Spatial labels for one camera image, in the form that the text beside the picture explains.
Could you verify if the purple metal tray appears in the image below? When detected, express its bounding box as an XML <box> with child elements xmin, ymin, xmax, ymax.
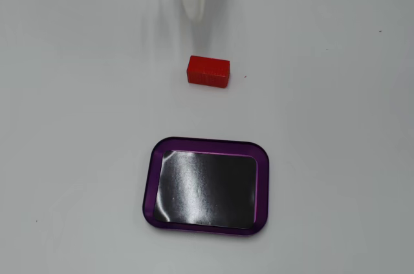
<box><xmin>141</xmin><ymin>136</ymin><xmax>270</xmax><ymax>238</ymax></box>

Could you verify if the black mat tray liner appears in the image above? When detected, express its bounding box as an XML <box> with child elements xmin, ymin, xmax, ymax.
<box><xmin>153</xmin><ymin>150</ymin><xmax>259</xmax><ymax>230</ymax></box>

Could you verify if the red ribbed block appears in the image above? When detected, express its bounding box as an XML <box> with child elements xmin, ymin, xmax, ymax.
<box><xmin>186</xmin><ymin>55</ymin><xmax>231</xmax><ymax>89</ymax></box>

